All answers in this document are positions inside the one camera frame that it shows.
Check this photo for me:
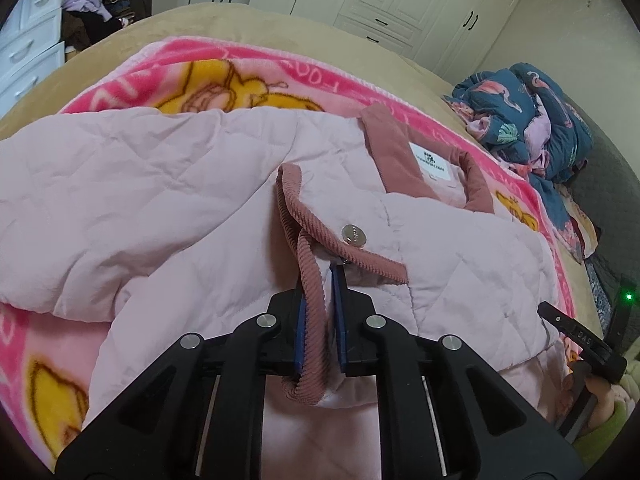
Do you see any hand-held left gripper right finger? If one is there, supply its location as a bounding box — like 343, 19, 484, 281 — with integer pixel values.
330, 263, 587, 480

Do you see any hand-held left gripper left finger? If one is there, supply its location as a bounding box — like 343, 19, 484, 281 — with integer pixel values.
54, 287, 308, 480

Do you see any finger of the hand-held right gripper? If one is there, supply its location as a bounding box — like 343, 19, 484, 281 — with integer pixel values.
537, 301, 576, 341

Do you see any pink quilted jacket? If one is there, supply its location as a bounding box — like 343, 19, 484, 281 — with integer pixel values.
0, 105, 573, 480

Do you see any person's right forearm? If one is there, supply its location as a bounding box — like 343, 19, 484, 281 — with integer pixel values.
572, 400, 630, 458

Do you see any dark clothes pile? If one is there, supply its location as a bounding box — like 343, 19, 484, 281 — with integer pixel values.
61, 9, 127, 52

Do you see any person's right hand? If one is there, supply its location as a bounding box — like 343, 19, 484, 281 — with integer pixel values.
584, 377, 628, 428

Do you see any grey padded headboard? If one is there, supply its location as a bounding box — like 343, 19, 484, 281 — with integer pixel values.
562, 92, 640, 321

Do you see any blue flamingo print quilt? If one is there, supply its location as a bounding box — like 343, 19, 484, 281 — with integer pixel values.
442, 62, 601, 263

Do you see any pink printed blanket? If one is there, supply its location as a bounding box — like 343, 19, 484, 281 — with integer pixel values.
0, 35, 583, 453

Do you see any white wardrobe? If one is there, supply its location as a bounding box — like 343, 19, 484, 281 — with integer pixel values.
249, 0, 540, 82

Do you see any beige bed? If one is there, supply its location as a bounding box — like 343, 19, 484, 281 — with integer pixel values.
0, 2, 618, 311

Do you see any purple cloth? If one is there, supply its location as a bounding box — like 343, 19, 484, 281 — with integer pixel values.
61, 0, 115, 22

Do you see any white drawer chest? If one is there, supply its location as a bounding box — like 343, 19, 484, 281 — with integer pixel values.
0, 0, 68, 120

